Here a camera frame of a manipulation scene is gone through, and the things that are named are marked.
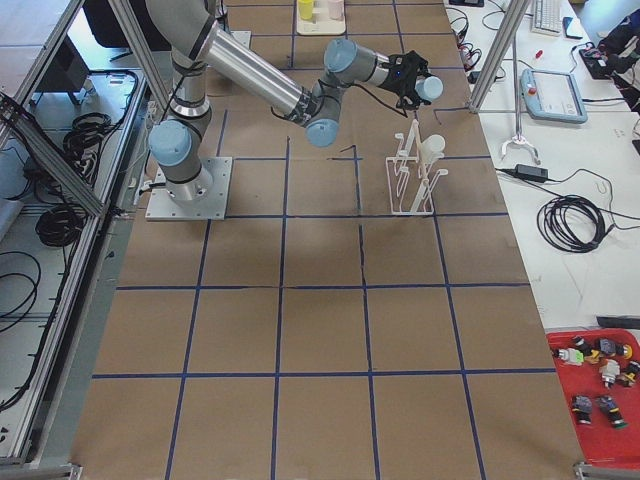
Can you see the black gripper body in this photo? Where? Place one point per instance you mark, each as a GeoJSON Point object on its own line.
{"type": "Point", "coordinates": [403, 79]}

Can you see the light blue ikea cup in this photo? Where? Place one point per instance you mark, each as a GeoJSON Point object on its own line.
{"type": "Point", "coordinates": [429, 89]}

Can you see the white ikea cup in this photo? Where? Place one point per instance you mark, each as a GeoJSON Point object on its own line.
{"type": "Point", "coordinates": [432, 148]}

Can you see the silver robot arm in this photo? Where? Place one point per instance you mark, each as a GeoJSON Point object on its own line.
{"type": "Point", "coordinates": [199, 39]}

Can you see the pink ikea cup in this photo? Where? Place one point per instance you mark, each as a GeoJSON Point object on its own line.
{"type": "Point", "coordinates": [335, 9]}

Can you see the cream cup tray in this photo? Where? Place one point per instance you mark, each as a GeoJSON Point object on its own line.
{"type": "Point", "coordinates": [321, 24]}

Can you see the yellow ikea cup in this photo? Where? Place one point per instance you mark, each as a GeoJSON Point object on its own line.
{"type": "Point", "coordinates": [305, 9]}

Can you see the white grabber tool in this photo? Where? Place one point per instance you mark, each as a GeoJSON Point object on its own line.
{"type": "Point", "coordinates": [518, 140]}

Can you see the teach pendant tablet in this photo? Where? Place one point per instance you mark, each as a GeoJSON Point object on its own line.
{"type": "Point", "coordinates": [553, 96]}

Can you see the white keyboard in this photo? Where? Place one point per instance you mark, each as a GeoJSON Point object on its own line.
{"type": "Point", "coordinates": [546, 17]}

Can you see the black power adapter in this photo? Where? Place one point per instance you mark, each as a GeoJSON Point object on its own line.
{"type": "Point", "coordinates": [531, 173]}

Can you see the red parts tray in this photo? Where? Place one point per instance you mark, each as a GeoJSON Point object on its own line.
{"type": "Point", "coordinates": [599, 374]}

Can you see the white wire cup rack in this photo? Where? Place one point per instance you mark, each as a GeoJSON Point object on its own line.
{"type": "Point", "coordinates": [411, 182]}

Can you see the aluminium frame post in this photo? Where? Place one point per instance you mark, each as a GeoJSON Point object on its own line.
{"type": "Point", "coordinates": [503, 38]}

